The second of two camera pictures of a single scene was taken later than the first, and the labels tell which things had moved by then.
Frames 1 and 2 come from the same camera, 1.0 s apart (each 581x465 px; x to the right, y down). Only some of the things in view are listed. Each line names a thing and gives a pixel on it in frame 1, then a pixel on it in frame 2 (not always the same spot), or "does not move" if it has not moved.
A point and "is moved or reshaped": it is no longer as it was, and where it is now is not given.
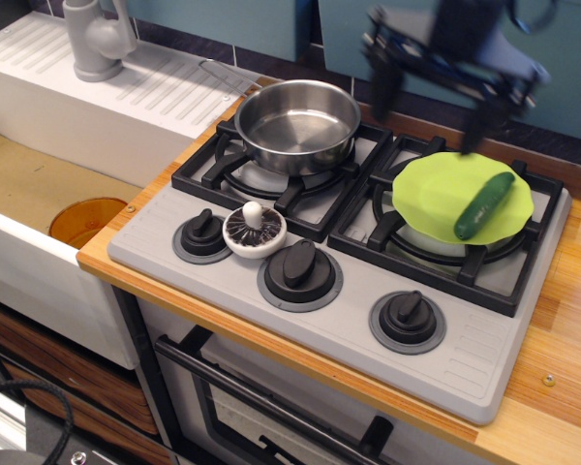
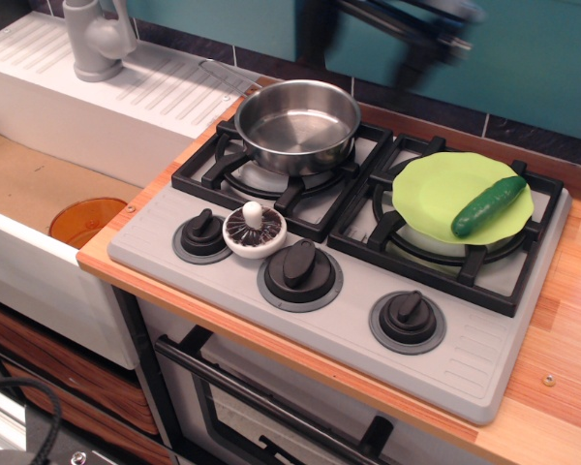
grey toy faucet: x=100 y=46 does not move
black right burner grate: x=492 y=273 does not move
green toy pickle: x=482 y=205 is moved or reshaped
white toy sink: x=64 y=161 does not move
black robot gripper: x=471 y=42 to x=443 y=26
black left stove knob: x=200 y=239 does not move
